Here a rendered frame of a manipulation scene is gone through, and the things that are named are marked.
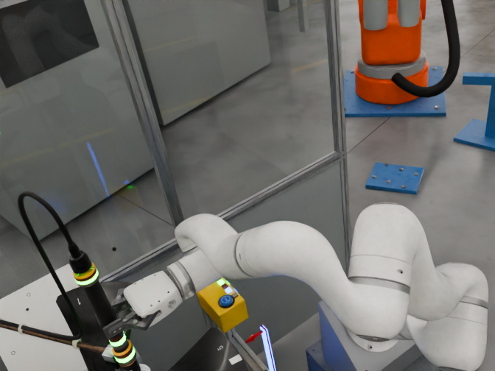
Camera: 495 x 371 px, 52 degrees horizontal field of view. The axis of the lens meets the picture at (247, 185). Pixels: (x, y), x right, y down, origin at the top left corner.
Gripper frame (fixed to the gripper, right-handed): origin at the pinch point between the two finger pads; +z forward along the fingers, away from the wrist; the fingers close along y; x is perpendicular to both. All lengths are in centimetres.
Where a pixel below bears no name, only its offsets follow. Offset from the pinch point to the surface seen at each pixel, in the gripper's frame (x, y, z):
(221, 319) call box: -45, 21, -32
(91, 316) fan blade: -11.6, 16.7, 2.1
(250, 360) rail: -64, 16, -36
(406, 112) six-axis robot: -145, 184, -307
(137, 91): 15, 70, -43
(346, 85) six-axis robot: -145, 266, -314
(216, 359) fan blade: -32.8, 0.8, -20.0
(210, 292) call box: -43, 32, -34
